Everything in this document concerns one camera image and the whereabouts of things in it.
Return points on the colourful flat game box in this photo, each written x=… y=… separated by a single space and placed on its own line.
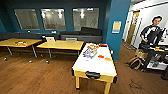
x=93 y=46

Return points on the red orange bowl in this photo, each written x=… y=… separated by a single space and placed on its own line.
x=100 y=56

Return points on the red flat box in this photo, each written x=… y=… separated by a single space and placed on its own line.
x=103 y=45

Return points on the yellow leg game table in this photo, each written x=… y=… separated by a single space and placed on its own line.
x=95 y=65

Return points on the long wooden table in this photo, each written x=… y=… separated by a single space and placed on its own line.
x=10 y=42
x=60 y=45

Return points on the small black object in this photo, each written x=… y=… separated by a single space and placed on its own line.
x=92 y=75

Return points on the white laptop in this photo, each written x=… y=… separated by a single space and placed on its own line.
x=50 y=39

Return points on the yellow wooden door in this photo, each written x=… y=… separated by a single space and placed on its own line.
x=132 y=28

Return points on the brown backpack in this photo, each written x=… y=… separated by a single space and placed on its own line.
x=135 y=63

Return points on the brown cardboard box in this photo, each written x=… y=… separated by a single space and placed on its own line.
x=141 y=54

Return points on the red items pile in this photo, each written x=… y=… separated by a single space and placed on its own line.
x=20 y=43

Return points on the long dark grey sofa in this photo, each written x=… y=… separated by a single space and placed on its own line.
x=20 y=35

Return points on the person in black shirt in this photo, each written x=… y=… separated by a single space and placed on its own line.
x=150 y=35

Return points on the white wall outlet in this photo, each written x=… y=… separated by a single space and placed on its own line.
x=112 y=52

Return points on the yellow wall notice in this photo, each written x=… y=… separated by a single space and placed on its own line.
x=116 y=26

